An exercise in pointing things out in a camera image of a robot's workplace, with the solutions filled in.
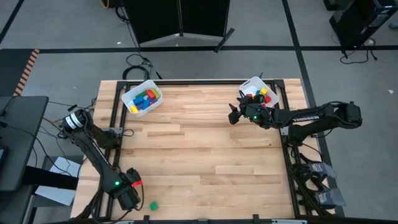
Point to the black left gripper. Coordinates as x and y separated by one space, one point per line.
129 197

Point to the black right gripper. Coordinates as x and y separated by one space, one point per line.
245 109

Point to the grey metal mounting plate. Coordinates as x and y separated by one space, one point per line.
284 130
115 131

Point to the green long wooden block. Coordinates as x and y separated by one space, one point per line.
141 93

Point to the black support beam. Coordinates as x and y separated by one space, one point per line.
49 179

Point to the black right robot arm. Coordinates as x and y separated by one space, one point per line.
304 119

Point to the lime green long block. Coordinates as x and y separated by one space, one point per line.
157 92

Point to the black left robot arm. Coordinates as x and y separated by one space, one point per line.
93 152

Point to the grey plastic-wrapped weight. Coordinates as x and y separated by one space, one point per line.
332 197
325 170

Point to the black hazard-edged floor mat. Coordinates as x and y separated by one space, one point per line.
12 71

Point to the black folding partition screen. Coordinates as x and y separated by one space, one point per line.
155 18

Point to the white plastic bin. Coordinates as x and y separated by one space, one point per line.
253 82
127 98

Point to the black side table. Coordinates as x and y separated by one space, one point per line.
15 140

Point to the white sheet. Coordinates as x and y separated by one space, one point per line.
62 168

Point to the black equipment cabinet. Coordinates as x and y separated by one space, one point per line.
357 21

